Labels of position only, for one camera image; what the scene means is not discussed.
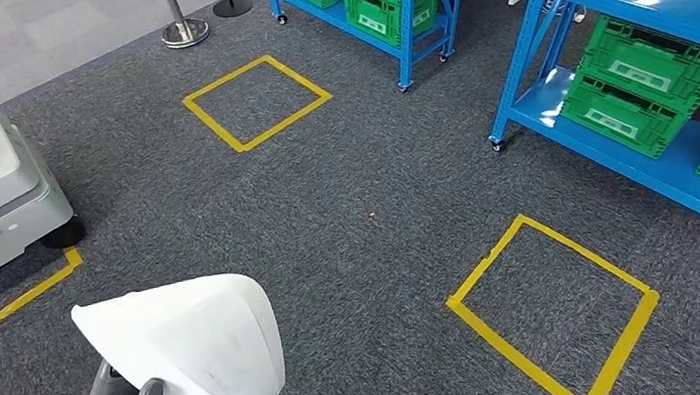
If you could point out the white plastic shell part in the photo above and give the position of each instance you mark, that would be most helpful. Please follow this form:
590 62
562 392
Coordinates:
194 342

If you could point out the yellow floor tape square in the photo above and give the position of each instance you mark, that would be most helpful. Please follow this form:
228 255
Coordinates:
495 338

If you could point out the chrome stanchion with base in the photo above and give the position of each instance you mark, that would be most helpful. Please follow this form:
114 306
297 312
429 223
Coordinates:
186 32

